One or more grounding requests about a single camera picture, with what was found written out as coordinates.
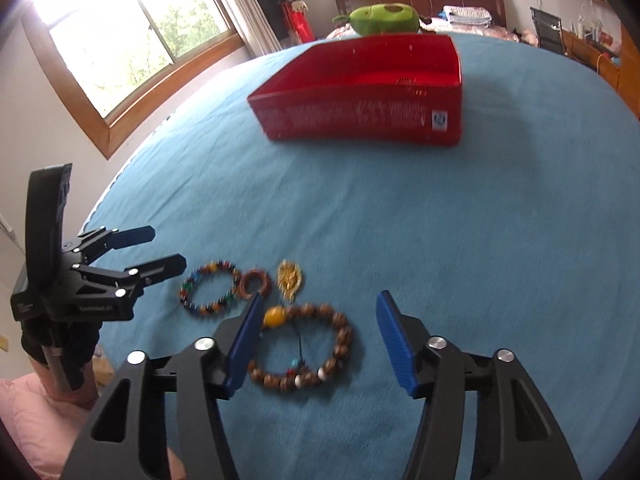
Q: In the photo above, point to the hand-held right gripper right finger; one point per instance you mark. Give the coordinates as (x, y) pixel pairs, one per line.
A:
(397, 345)

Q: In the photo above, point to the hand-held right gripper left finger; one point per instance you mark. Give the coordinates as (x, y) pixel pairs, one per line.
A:
(245, 340)

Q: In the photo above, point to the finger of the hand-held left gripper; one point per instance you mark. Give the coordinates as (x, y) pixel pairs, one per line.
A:
(150, 267)
(135, 234)

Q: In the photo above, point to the gold pendant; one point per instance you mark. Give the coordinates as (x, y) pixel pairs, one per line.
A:
(289, 280)

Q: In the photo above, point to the red box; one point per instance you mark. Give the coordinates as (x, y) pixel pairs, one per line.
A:
(350, 115)

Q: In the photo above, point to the cardboard box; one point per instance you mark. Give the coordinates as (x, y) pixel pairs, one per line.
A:
(105, 370)

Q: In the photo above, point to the pink cloth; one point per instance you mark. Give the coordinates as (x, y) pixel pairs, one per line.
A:
(35, 425)

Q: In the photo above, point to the wide wooden-framed window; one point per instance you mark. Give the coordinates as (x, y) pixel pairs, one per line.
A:
(125, 35)

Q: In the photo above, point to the white curtain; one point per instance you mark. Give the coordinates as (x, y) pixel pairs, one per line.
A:
(240, 10)

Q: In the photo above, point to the coat rack with clothes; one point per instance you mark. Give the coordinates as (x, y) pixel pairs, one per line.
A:
(280, 10)

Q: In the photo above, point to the green plush toy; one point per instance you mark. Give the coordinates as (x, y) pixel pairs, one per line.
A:
(385, 19)

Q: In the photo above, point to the pink bedding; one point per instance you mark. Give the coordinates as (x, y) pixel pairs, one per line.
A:
(525, 35)

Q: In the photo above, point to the folded towels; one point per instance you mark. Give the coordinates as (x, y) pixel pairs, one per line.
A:
(467, 14)

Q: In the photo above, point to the wooden desk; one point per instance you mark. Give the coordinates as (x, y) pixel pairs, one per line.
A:
(595, 55)

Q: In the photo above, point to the black office chair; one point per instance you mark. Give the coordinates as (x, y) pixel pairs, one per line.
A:
(547, 27)

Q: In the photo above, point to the wooden wardrobe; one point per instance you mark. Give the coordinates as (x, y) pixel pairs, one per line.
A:
(629, 60)

